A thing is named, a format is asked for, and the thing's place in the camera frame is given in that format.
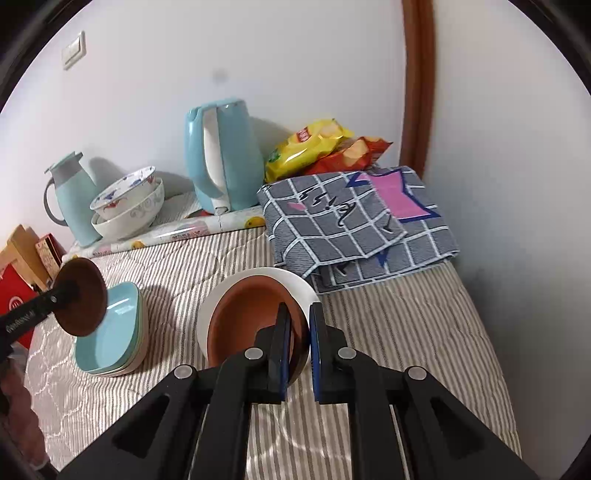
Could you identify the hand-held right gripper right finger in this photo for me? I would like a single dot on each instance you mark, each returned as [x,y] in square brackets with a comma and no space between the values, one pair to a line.
[316,350]

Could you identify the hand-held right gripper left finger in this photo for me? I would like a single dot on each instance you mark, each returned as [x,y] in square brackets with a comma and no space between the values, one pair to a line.
[284,350]

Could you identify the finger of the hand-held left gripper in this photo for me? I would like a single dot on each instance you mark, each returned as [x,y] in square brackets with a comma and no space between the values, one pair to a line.
[64,290]

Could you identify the small brown bowl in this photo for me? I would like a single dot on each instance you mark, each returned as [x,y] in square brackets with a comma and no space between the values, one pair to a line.
[87,314]
[244,314]

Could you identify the blue plate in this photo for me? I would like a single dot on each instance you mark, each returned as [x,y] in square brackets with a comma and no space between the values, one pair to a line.
[106,337]

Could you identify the large white bowl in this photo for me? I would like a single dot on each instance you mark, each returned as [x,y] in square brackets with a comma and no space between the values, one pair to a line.
[295,282]

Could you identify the green plate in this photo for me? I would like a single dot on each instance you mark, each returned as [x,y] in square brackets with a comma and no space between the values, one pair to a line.
[141,323]

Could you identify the pink plate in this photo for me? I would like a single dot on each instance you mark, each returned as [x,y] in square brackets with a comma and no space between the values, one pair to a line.
[146,330]

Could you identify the person's left forearm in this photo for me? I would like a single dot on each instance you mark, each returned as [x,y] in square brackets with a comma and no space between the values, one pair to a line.
[23,415]

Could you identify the red paper bag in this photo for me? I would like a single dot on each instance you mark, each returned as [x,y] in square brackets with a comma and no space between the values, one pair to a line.
[11,284]

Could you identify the patterned brown box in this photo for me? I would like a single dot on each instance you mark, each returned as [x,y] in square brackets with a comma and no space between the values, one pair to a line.
[48,251]

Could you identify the brown paper bag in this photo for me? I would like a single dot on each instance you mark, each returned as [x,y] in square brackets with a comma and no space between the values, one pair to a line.
[23,244]

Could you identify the light blue thermos jug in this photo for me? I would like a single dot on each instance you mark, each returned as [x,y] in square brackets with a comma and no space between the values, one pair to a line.
[78,203]

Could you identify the striped quilted blanket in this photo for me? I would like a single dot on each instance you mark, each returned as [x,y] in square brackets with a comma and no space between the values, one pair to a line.
[415,346]

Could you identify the white floral bowl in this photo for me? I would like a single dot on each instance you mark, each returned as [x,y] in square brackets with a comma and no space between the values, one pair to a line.
[138,217]

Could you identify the blue red patterned bowl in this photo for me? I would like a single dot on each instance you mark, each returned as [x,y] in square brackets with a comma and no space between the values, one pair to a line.
[124,194]

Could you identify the folded grey checked cloth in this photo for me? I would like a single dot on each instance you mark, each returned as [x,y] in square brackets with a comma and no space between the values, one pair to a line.
[346,230]

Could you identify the white floral table mat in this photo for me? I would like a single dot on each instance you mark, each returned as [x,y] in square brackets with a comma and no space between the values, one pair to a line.
[184,230]

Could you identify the light blue electric kettle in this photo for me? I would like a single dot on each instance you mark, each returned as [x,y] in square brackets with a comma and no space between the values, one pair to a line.
[235,157]

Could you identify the red chip bag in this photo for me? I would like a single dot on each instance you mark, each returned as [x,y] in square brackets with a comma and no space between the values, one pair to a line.
[355,154]

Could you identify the yellow chip bag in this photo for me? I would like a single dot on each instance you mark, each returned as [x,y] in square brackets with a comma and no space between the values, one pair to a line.
[304,147]

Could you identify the white light switch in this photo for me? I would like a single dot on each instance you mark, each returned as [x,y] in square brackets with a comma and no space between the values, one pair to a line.
[74,50]

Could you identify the brown wooden door frame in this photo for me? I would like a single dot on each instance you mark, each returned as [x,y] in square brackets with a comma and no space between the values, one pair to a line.
[418,83]

